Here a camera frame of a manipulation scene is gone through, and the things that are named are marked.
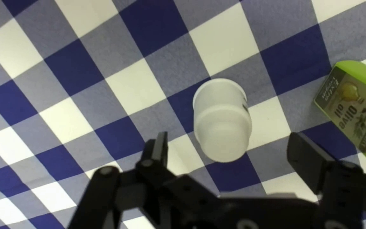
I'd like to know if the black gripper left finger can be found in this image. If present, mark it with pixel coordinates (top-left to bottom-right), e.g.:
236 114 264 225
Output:
134 129 170 182

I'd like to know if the white plastic cup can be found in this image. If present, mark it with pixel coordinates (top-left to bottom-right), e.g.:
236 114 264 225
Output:
191 77 252 164

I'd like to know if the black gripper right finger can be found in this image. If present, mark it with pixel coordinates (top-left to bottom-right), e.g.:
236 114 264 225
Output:
285 131 340 197

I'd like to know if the green olive oil bottle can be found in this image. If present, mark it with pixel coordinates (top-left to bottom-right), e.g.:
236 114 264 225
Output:
312 59 366 169

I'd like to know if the blue white checkered tablecloth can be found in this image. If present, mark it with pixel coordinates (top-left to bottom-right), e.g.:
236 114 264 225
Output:
0 0 366 229

